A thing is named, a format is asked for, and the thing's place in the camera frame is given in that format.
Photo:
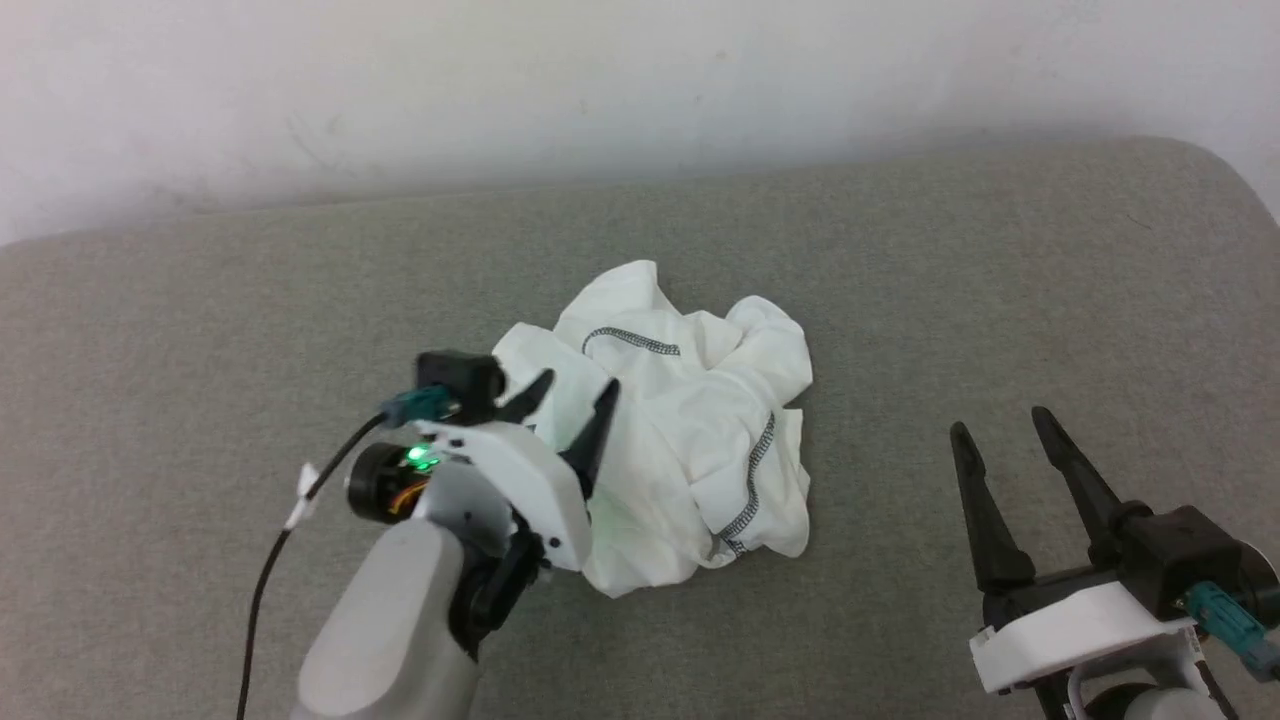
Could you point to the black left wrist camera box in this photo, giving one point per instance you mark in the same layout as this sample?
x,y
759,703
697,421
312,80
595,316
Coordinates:
x,y
460,380

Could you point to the white garment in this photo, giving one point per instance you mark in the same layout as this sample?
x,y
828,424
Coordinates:
x,y
690,440

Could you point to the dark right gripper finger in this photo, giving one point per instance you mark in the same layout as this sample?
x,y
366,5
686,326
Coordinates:
x,y
1085,490
990,520

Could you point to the grey fabric sofa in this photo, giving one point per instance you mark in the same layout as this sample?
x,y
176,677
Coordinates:
x,y
200,350

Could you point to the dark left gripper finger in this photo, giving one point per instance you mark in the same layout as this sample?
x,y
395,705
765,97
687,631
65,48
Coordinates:
x,y
595,440
525,398

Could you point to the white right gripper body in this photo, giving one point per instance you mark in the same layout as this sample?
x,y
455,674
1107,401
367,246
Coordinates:
x,y
1080,630

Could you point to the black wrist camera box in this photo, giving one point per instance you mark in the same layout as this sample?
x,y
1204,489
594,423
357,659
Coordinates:
x,y
460,380
1180,550

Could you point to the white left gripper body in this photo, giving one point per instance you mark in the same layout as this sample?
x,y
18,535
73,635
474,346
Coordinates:
x,y
530,480

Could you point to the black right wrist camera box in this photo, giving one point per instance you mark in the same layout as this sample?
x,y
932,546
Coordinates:
x,y
1180,550

